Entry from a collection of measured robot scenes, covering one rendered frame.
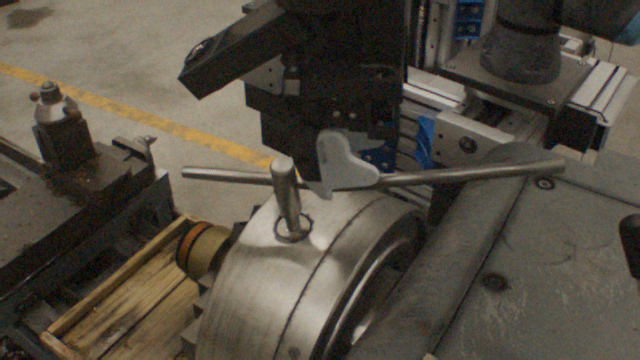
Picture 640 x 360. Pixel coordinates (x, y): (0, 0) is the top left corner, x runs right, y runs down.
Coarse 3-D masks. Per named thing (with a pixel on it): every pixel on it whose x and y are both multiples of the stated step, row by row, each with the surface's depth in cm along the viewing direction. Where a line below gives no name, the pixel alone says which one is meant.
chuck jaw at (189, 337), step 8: (208, 272) 67; (216, 272) 67; (200, 280) 66; (208, 280) 66; (200, 288) 66; (208, 288) 65; (200, 296) 64; (200, 304) 63; (200, 312) 63; (200, 320) 61; (192, 328) 60; (184, 336) 59; (192, 336) 59; (184, 344) 60; (192, 344) 58; (184, 352) 61; (192, 352) 59
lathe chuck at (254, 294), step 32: (352, 192) 60; (256, 224) 55; (320, 224) 55; (256, 256) 53; (288, 256) 53; (320, 256) 52; (224, 288) 53; (256, 288) 52; (288, 288) 51; (224, 320) 53; (256, 320) 51; (288, 320) 50; (224, 352) 53; (256, 352) 51
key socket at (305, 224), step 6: (300, 216) 56; (282, 222) 55; (306, 222) 55; (282, 228) 55; (300, 228) 55; (306, 228) 54; (282, 234) 54; (288, 234) 54; (294, 234) 54; (300, 234) 54
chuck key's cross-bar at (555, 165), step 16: (544, 160) 42; (560, 160) 41; (192, 176) 51; (208, 176) 51; (224, 176) 50; (240, 176) 50; (256, 176) 50; (384, 176) 47; (400, 176) 46; (416, 176) 46; (432, 176) 45; (448, 176) 45; (464, 176) 44; (480, 176) 44; (496, 176) 43; (512, 176) 43; (336, 192) 49
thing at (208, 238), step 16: (192, 224) 72; (208, 224) 73; (192, 240) 70; (208, 240) 69; (224, 240) 68; (176, 256) 71; (192, 256) 69; (208, 256) 68; (224, 256) 69; (192, 272) 69
